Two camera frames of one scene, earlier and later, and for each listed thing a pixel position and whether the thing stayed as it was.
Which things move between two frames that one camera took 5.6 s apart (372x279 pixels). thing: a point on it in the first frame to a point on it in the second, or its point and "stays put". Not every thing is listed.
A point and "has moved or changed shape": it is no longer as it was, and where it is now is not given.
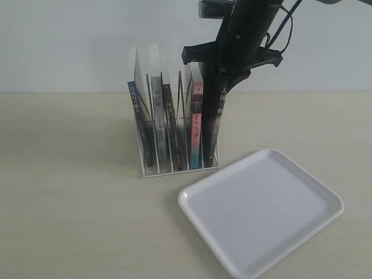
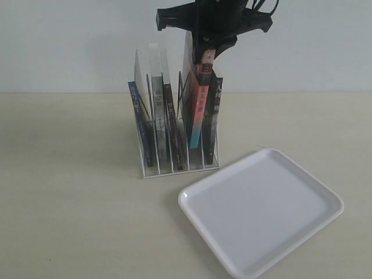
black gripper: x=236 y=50 to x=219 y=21
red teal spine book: x=196 y=118 has moved or changed shape
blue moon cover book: x=140 y=97 stays put
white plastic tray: x=250 y=214 stays put
